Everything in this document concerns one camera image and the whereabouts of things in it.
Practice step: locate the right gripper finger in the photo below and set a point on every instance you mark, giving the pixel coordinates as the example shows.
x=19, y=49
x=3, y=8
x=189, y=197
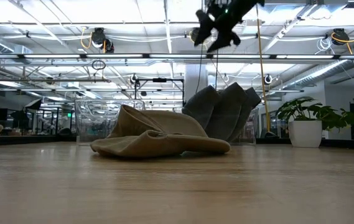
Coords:
x=225, y=40
x=204, y=26

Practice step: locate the grey horizontal ceiling pipe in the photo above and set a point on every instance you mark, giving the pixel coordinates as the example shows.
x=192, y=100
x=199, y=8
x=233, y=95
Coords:
x=55, y=80

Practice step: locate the clear plastic bin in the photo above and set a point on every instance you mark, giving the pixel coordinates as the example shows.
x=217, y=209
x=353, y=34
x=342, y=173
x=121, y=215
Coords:
x=253, y=134
x=102, y=121

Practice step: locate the green leafy plant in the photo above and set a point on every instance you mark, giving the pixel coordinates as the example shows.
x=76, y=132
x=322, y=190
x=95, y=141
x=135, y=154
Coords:
x=316, y=112

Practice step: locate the white plant pot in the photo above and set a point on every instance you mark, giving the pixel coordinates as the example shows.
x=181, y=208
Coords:
x=305, y=133

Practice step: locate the black metal station frame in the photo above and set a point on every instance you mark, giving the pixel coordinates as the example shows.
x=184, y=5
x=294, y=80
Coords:
x=159, y=80

